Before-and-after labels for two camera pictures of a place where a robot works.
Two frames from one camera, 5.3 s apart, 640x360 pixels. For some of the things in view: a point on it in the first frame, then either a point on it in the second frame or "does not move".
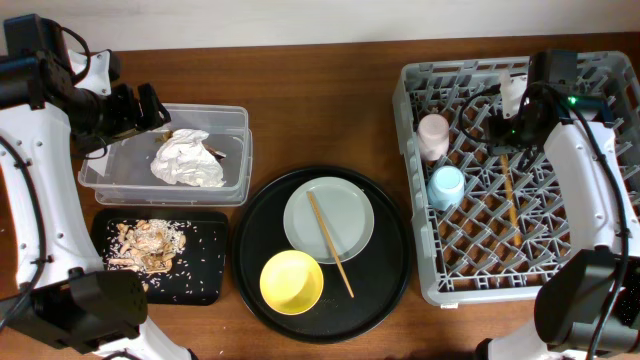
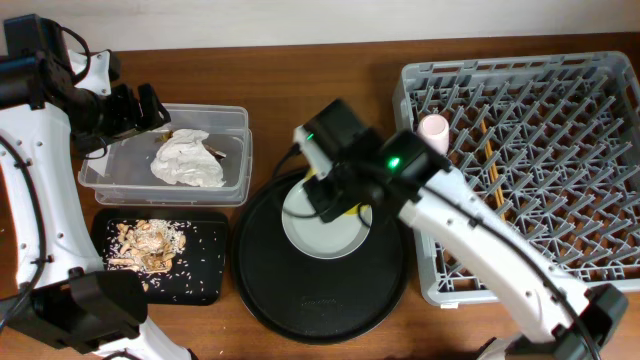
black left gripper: [126, 95] does not move
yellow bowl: [291, 282] → [363, 209]
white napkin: [181, 159] does not move
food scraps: [147, 246] does not move
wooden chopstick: [516, 236] → [497, 190]
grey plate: [346, 209] does not move
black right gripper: [497, 141] → [325, 211]
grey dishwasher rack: [485, 205] does not move
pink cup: [433, 136] does not move
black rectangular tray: [181, 255] does not move
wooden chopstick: [331, 244] → [489, 155]
